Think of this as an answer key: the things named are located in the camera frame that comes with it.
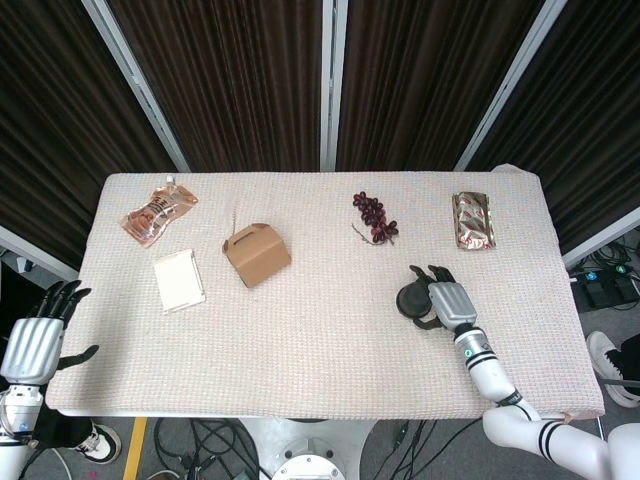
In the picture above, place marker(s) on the dark red grape bunch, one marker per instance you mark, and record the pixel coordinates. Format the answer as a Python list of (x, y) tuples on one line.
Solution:
[(372, 212)]

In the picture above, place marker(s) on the orange spout pouch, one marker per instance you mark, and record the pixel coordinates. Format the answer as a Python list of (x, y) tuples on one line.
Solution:
[(157, 212)]

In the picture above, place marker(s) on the beige waffle weave tablecloth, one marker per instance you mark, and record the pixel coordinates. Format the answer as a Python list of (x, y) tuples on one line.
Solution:
[(320, 350)]

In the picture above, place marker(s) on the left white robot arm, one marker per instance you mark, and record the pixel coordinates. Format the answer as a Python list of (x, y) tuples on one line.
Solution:
[(15, 415)]

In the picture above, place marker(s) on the black round object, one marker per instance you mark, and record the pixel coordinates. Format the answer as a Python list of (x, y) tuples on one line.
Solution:
[(412, 300)]

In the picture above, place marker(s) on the brown cardboard gable box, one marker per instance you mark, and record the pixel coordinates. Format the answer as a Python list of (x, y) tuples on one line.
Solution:
[(257, 260)]

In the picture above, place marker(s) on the gold foil snack packet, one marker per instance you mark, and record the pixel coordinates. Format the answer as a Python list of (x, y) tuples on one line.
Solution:
[(472, 220)]

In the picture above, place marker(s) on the white sneaker with black laces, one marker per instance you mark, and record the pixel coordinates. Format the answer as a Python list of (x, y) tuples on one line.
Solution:
[(607, 365)]

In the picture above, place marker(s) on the white partition frame rail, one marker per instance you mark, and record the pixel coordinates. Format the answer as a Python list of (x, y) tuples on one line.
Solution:
[(35, 250), (600, 240)]

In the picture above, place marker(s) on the white partition frame post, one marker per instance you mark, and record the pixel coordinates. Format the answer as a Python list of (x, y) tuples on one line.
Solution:
[(510, 85), (140, 90), (332, 85)]

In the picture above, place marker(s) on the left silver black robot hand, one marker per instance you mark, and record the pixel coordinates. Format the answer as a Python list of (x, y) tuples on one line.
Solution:
[(32, 350)]

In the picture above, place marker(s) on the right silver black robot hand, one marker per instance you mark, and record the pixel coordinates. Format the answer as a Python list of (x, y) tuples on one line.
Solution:
[(452, 305)]

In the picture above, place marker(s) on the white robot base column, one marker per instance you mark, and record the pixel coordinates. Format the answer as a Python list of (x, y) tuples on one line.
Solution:
[(305, 445)]

